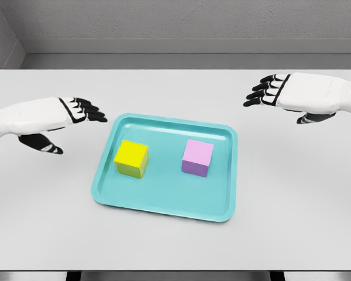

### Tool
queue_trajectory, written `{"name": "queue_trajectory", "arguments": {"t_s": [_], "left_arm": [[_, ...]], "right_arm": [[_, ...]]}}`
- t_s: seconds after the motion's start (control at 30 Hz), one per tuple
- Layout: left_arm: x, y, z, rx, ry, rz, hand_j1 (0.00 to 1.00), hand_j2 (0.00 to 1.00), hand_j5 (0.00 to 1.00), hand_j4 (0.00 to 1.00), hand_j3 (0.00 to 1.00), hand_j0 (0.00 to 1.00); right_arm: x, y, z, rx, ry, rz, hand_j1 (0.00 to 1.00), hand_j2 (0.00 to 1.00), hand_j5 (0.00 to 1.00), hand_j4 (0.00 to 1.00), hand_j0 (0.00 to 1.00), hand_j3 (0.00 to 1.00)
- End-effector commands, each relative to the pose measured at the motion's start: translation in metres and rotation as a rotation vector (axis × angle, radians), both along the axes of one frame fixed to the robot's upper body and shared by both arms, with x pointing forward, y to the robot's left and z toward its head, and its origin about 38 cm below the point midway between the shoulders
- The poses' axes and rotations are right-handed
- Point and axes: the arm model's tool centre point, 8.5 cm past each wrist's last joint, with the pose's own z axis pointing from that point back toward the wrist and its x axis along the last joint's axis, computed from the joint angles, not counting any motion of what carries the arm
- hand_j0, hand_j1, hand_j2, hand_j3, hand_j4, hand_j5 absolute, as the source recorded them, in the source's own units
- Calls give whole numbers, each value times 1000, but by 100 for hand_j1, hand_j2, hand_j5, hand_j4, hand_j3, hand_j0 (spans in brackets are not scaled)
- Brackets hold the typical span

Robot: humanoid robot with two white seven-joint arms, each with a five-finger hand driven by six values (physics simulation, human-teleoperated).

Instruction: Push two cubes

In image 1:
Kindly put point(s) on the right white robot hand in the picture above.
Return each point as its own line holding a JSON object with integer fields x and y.
{"x": 304, "y": 93}

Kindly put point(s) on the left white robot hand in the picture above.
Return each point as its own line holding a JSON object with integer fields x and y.
{"x": 44, "y": 115}

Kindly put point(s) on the yellow cube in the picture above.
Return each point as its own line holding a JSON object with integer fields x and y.
{"x": 131, "y": 155}

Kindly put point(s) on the pink purple cube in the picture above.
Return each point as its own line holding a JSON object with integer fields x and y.
{"x": 198, "y": 152}

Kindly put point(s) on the teal rectangular tray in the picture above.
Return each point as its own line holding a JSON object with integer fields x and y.
{"x": 166, "y": 193}

